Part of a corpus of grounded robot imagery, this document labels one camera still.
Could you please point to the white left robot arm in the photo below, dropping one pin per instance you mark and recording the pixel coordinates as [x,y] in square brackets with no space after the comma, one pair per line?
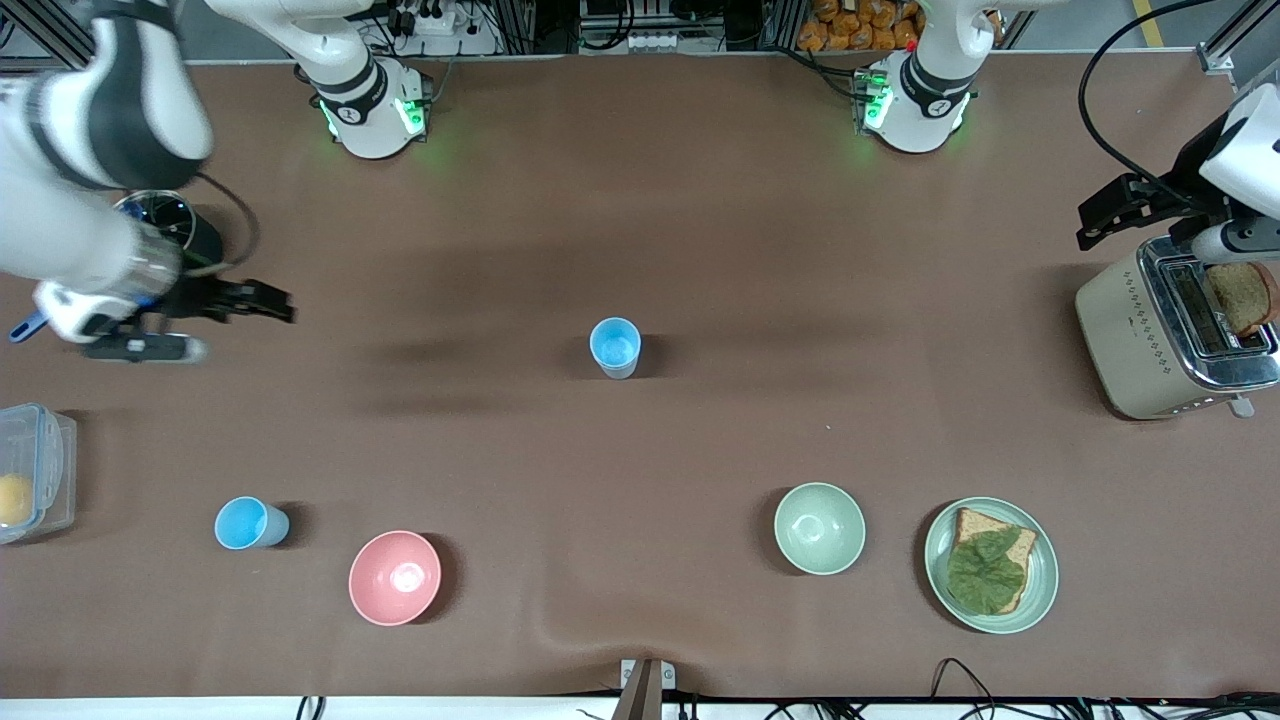
[925,95]

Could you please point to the pale green plate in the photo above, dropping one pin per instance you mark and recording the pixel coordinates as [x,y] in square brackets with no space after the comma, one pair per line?
[1040,580]

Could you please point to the clear plastic container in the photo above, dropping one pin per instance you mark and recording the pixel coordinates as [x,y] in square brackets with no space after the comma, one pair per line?
[45,470]

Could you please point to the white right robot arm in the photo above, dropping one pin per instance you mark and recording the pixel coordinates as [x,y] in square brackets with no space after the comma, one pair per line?
[120,110]

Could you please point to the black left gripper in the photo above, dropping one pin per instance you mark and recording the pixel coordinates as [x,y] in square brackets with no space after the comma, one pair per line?
[1176,196]

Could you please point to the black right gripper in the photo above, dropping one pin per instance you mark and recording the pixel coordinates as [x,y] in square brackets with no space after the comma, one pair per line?
[200,299]

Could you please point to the pale green bowl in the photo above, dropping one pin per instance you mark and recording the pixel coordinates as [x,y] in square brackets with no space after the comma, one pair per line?
[819,528]

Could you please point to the brown bread slice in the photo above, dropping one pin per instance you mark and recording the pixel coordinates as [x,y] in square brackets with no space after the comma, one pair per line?
[970,525]

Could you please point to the bag of orange snacks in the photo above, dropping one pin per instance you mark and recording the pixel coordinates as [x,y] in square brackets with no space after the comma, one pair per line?
[860,25]

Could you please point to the pink bowl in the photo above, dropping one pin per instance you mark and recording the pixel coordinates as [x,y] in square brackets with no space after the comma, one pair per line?
[394,578]

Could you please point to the yellow round fruit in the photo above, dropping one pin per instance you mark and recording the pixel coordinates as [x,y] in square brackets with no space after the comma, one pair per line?
[14,498]

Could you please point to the white power strip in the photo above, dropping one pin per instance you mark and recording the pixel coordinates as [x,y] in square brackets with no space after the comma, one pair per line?
[432,15]

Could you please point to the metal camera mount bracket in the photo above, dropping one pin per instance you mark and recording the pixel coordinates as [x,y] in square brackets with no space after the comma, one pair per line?
[645,685]

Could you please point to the blue plastic cup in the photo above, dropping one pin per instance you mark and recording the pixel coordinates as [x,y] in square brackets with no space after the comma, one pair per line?
[614,342]
[246,523]

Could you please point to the beige and chrome toaster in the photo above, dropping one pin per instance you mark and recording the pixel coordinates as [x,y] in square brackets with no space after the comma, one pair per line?
[1125,340]

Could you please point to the green lettuce leaf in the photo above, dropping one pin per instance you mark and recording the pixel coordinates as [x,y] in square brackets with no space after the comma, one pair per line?
[985,575]

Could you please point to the brown toast slice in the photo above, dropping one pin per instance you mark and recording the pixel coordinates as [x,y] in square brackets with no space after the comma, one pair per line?
[1240,298]

